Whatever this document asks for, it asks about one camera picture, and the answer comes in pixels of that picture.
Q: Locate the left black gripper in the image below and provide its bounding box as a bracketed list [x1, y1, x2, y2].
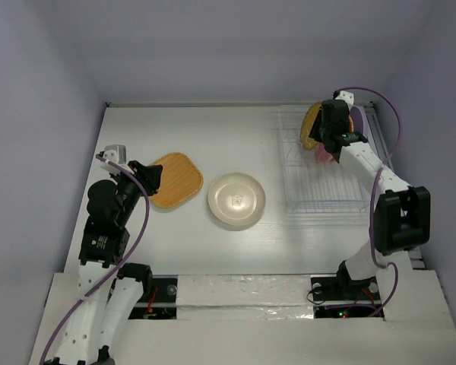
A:
[110, 159, 162, 224]

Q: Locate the green-rimmed woven plate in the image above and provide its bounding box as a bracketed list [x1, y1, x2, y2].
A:
[299, 102, 321, 151]

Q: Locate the pink round plate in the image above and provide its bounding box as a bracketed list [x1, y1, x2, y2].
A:
[315, 143, 334, 163]

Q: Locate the square woven bamboo plate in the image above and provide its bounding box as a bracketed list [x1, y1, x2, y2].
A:
[150, 152, 204, 209]

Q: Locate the cream round plate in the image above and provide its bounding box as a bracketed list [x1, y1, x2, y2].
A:
[207, 173, 266, 228]

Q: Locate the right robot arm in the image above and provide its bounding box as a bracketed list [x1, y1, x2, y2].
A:
[300, 99, 431, 300]

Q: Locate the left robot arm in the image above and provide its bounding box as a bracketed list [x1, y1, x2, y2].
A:
[40, 157, 163, 364]

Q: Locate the orange woven round plate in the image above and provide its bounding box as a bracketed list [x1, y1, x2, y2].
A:
[348, 115, 355, 132]

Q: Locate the purple round plate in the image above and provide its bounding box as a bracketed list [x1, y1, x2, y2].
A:
[350, 106, 369, 138]

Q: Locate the foil-wrapped front bar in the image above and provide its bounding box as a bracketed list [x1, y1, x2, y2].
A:
[176, 275, 314, 321]

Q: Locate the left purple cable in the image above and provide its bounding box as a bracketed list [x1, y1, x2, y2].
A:
[37, 154, 151, 365]

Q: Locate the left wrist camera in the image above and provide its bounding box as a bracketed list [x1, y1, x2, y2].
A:
[97, 144, 127, 171]

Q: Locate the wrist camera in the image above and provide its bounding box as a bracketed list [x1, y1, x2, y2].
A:
[333, 90, 354, 109]
[97, 144, 127, 171]

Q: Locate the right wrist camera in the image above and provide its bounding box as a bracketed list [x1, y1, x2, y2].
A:
[333, 90, 354, 109]

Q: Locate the white wire dish rack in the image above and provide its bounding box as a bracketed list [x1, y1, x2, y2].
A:
[278, 105, 369, 217]

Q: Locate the red wire left base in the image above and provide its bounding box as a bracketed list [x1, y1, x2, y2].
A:
[144, 287, 160, 316]

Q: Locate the black cable at base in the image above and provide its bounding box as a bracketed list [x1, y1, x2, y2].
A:
[306, 283, 383, 309]

